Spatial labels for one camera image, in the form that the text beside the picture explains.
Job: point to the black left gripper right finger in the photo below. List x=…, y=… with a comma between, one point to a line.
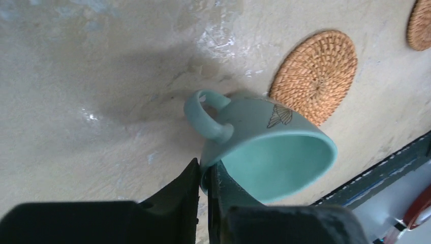
x=234, y=216

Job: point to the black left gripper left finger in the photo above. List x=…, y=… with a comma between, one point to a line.
x=168, y=216

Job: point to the teal teacup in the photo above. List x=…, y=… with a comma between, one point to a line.
x=270, y=150

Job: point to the woven rattan coaster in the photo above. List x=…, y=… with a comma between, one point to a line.
x=316, y=76
x=418, y=29

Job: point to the red handled tool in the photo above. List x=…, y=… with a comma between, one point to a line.
x=417, y=214

